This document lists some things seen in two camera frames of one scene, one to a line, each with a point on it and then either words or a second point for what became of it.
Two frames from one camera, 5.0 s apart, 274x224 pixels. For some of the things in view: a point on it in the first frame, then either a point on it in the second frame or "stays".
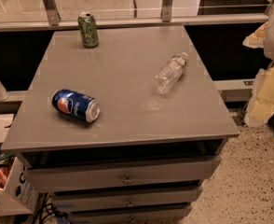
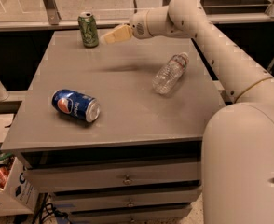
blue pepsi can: (75, 105) stays
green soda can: (89, 30) stays
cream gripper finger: (268, 94) → (116, 34)
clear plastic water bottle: (163, 82) stays
